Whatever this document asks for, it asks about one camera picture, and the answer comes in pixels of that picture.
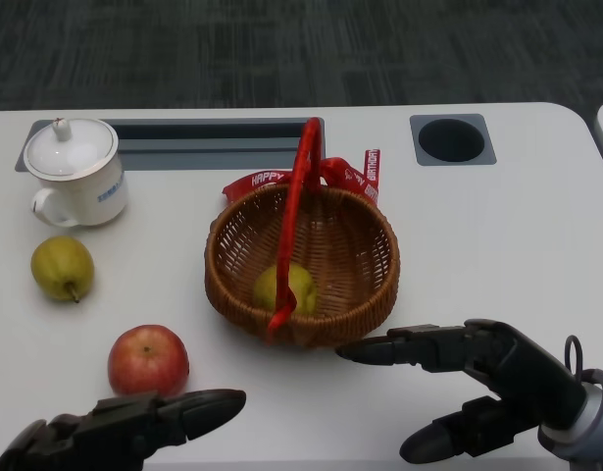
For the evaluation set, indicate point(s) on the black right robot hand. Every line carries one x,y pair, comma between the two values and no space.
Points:
521,373

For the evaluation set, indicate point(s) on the red happy birthday ribbon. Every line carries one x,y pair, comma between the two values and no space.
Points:
342,172

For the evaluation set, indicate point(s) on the red apple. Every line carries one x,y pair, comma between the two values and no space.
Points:
146,360

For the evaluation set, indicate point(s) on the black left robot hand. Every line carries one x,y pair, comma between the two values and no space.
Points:
110,432

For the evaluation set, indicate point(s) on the white ceramic mug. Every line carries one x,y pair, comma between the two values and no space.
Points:
92,196

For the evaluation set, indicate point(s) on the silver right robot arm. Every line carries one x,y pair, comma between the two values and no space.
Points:
600,417

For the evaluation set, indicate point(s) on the grey table grommet round hole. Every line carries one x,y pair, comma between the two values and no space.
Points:
453,140

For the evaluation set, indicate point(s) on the green pear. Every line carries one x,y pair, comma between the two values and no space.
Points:
301,289
61,267

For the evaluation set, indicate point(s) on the white mug lid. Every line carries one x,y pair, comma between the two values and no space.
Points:
70,152

